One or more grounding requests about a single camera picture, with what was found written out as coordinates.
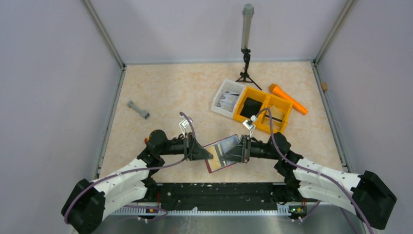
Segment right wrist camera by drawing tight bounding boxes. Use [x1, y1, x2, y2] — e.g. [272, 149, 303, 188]
[243, 115, 258, 137]

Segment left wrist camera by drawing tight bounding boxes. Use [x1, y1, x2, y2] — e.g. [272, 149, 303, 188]
[179, 116, 194, 136]

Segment grey tube on tripod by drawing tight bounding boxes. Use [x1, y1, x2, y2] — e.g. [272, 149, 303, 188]
[241, 3, 254, 50]

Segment tan cards in bin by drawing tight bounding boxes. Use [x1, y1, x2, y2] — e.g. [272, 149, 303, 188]
[263, 106, 284, 128]

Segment black block in bin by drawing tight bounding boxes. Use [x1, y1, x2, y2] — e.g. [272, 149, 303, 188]
[240, 98, 263, 118]

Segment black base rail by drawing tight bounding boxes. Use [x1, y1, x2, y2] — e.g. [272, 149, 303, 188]
[139, 182, 304, 212]

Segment black mini tripod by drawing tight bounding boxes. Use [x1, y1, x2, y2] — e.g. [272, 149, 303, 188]
[236, 48, 262, 91]

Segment cards in white bin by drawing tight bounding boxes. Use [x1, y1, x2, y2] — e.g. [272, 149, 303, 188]
[216, 90, 240, 112]

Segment red card holder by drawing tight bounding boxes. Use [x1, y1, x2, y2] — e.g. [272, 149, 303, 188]
[204, 135, 239, 174]

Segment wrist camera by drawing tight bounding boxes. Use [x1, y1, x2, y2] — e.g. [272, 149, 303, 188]
[179, 116, 194, 136]
[243, 115, 258, 137]

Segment orange plastic carrot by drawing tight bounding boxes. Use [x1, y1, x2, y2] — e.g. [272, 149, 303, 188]
[269, 83, 308, 115]

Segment white plastic bin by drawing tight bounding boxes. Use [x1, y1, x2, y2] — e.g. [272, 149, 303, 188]
[210, 79, 246, 118]

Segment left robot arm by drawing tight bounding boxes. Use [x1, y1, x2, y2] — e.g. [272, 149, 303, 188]
[61, 130, 213, 234]

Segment small tan wall object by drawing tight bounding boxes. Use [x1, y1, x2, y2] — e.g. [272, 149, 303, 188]
[320, 82, 328, 92]

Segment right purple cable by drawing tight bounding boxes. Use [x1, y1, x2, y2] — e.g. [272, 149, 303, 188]
[256, 108, 375, 234]

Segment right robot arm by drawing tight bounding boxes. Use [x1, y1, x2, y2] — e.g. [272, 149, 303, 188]
[222, 132, 397, 230]

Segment grey plastic connector piece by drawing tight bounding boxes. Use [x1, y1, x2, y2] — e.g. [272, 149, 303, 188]
[127, 100, 150, 119]

